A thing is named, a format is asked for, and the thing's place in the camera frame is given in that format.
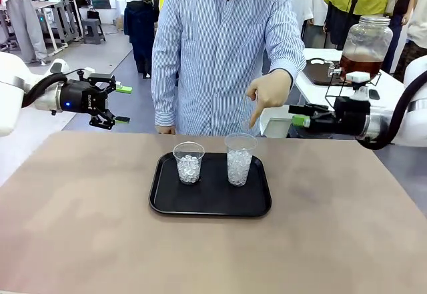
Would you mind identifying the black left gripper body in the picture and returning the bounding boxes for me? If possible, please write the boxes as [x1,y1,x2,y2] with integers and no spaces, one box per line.
[61,79,110,115]

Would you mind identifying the short clear iced cup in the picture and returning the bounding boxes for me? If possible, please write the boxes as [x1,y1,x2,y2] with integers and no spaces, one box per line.
[172,141,205,185]

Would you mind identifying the white standing desk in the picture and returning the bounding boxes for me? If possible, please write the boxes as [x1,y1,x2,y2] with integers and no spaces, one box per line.
[31,0,84,55]

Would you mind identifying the black tray with handle cutout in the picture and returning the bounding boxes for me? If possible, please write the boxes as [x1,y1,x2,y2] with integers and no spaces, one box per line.
[306,57,354,87]

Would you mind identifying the black plastic serving tray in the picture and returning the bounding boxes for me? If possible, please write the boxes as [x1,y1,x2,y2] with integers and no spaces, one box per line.
[148,152,272,218]

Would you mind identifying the mannequin in white coat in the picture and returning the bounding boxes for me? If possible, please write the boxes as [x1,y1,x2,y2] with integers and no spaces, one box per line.
[292,0,331,49]

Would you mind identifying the white side table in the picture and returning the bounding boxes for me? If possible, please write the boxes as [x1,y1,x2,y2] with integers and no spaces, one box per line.
[259,47,406,139]

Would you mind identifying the glass tea dispenser jar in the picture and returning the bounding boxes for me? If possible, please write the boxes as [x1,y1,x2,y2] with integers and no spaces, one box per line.
[328,15,394,87]

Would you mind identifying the person's left forearm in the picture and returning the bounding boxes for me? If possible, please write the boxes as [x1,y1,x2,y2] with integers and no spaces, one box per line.
[263,30,307,88]

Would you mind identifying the grey plastic stool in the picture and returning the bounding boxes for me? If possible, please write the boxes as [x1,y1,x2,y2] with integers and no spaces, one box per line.
[81,18,107,45]

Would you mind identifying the person's left hand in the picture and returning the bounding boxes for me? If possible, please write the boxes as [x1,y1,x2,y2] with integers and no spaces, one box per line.
[246,69,293,129]

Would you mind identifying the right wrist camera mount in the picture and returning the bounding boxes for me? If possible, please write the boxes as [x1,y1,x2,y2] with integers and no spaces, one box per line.
[345,71,381,102]

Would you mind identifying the black wire dispenser stand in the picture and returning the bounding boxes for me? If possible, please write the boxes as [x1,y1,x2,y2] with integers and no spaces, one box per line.
[325,72,383,108]

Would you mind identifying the person's right forearm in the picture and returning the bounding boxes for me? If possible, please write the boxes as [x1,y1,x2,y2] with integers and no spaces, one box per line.
[151,50,181,127]

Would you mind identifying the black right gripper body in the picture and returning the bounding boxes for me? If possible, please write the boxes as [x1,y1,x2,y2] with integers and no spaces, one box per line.
[333,96,372,137]

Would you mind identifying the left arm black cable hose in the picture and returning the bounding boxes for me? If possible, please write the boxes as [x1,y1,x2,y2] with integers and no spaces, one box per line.
[20,69,86,109]

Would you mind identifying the mannequin in beige top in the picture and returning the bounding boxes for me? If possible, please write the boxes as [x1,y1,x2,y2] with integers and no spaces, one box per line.
[395,0,427,81]

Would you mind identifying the tall clear iced cup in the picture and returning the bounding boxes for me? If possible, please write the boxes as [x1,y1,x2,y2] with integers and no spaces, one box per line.
[224,132,258,187]

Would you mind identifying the person in striped shirt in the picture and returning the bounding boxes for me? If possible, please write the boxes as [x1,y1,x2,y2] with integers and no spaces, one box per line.
[151,0,307,137]

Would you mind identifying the mannequin white shirt navy trousers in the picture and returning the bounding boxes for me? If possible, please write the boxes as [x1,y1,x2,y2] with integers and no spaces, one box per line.
[115,0,159,79]

